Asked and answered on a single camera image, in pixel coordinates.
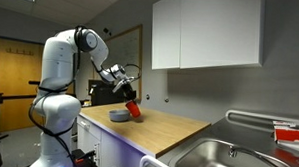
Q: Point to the white wall cabinet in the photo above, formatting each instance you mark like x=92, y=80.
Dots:
x=206, y=30

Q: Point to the red and white box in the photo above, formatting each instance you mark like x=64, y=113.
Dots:
x=290, y=132

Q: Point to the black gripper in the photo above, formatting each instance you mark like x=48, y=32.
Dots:
x=127, y=89

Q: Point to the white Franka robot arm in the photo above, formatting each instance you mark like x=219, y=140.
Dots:
x=60, y=90

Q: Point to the white counter rail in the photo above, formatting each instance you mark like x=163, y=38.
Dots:
x=155, y=164

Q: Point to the stainless steel sink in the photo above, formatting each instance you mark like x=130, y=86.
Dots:
x=227, y=159

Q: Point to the chrome faucet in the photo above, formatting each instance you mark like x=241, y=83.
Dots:
x=253, y=153

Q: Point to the red plastic cup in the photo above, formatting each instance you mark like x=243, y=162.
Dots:
x=134, y=109

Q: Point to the white bowl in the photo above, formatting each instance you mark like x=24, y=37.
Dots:
x=119, y=115

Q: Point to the white base cabinet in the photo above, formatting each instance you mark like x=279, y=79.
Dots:
x=104, y=147

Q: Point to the black printer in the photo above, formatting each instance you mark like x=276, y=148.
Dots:
x=104, y=93

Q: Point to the yellow wooden door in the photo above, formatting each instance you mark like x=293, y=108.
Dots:
x=14, y=85

